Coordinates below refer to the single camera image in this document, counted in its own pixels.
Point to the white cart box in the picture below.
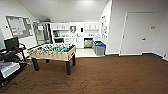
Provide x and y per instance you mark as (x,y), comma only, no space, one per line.
(9,69)

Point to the stainless steel refrigerator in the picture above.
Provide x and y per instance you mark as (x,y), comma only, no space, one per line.
(41,33)

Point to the white wall switch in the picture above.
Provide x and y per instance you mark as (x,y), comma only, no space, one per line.
(152,27)

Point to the stainless steel dishwasher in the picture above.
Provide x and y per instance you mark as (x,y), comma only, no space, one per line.
(88,43)

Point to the framed wall board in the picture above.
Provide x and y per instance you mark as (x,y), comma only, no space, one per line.
(20,26)

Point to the white door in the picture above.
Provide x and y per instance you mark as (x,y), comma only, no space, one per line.
(136,33)

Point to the white paper note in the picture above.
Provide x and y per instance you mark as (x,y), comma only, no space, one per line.
(40,27)

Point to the green foosball table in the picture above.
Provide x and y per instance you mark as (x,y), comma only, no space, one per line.
(53,52)

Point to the bin with green lid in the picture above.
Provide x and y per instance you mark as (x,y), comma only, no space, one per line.
(97,44)

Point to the black laptop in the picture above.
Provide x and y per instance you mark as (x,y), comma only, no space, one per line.
(11,44)

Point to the white double-door base cabinet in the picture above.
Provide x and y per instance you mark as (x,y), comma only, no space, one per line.
(77,42)

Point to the large wall poster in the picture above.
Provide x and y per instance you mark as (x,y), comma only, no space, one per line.
(104,25)

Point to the white wall cabinet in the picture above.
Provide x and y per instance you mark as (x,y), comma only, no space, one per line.
(91,26)
(60,26)

